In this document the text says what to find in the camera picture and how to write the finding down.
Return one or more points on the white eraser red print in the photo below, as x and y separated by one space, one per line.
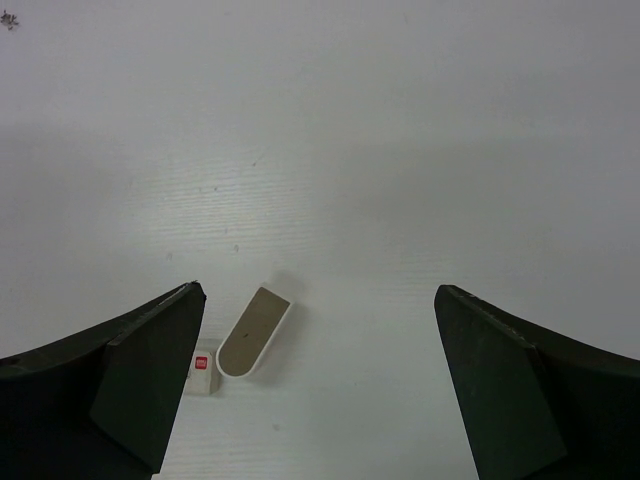
203 378

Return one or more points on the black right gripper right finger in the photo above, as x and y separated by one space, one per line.
537 404

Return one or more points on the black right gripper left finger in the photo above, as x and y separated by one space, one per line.
101 403

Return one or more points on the red white sleeved eraser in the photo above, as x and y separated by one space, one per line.
243 349

